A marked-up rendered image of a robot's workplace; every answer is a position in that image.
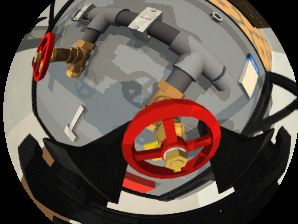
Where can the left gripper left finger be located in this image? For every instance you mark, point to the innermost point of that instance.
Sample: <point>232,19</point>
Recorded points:
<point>100,163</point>

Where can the grey pipe with red valve handwheels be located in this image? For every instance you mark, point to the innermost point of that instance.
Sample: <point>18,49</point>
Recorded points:
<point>194,59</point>

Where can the red rectangular block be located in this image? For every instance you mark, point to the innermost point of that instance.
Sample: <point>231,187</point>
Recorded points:
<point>137,183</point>

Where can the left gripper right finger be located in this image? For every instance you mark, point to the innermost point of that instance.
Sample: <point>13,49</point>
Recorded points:
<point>234,154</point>

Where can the yellow tag on thin chain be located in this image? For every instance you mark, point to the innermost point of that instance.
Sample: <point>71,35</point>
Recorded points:
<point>157,143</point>

